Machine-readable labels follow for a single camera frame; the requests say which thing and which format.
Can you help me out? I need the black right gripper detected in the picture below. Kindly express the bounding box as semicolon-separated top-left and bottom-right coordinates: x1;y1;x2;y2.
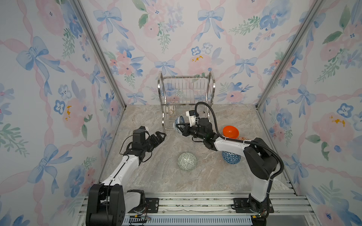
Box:
177;122;207;141

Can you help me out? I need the blue floral bowl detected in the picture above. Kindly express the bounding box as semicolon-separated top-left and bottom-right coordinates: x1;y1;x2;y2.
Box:
173;115;185;134

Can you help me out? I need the maroon white pattern bowl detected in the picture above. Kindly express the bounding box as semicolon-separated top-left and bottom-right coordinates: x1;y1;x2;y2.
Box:
168;105;175;114

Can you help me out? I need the steel wire dish rack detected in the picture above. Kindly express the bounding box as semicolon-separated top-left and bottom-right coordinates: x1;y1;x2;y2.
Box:
157;72;216;131

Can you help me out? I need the orange plastic bowl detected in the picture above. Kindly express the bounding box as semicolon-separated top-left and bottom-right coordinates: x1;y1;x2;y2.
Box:
222;126;239;139

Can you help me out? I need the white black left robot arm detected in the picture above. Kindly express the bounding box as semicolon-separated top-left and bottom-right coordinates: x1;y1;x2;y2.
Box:
85;126;166;226

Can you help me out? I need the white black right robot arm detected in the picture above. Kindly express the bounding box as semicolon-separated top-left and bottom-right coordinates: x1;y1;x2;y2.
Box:
174;118;280;214

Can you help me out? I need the green pattern bowl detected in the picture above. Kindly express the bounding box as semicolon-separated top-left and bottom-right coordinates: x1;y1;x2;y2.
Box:
178;152;197;171

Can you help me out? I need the blue geometric pattern bowl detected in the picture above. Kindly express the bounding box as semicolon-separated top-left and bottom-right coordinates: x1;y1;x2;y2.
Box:
222;151;241;164

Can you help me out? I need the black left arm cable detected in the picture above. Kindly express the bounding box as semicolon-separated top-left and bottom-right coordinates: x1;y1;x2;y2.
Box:
118;134;153;164

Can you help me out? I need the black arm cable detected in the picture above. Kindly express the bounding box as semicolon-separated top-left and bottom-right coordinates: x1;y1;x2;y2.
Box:
118;134;153;164
194;101;285;195

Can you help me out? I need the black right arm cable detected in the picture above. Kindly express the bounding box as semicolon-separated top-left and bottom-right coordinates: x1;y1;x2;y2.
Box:
194;101;285;195

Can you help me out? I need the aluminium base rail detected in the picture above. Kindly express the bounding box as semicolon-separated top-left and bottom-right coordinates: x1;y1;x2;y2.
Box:
73;191;320;226

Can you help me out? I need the aluminium corner post left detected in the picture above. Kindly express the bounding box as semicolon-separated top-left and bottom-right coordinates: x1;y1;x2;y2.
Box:
70;0;126;110

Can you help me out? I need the aluminium corner post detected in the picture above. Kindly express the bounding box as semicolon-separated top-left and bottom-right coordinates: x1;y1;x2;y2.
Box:
255;0;325;110
70;0;126;110

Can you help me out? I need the aluminium corner post right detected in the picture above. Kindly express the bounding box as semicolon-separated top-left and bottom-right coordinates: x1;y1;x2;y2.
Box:
255;0;325;110

